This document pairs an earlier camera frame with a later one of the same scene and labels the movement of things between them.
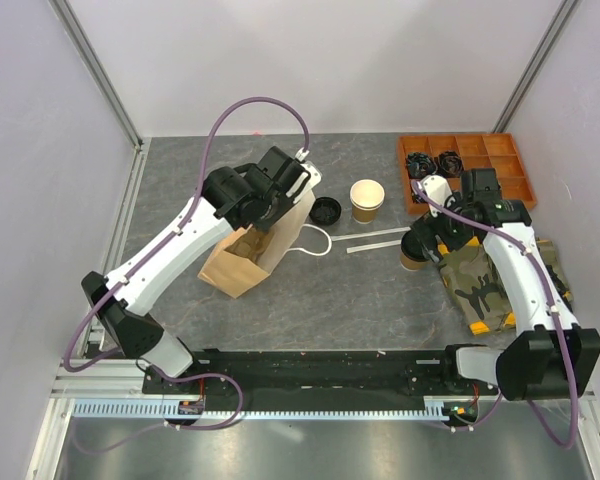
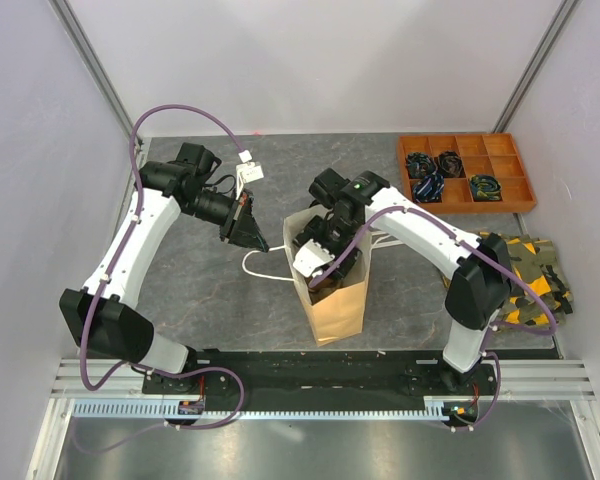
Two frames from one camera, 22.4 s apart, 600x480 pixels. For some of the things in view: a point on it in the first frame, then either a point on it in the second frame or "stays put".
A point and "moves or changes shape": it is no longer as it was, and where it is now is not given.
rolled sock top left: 420,164 stays put
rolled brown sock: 449,163 stays put
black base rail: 318,374 stays put
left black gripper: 287,204 → 240,221
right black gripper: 428,226 → 313,230
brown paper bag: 247,256 → 337,306
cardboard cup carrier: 250,244 moves or changes shape
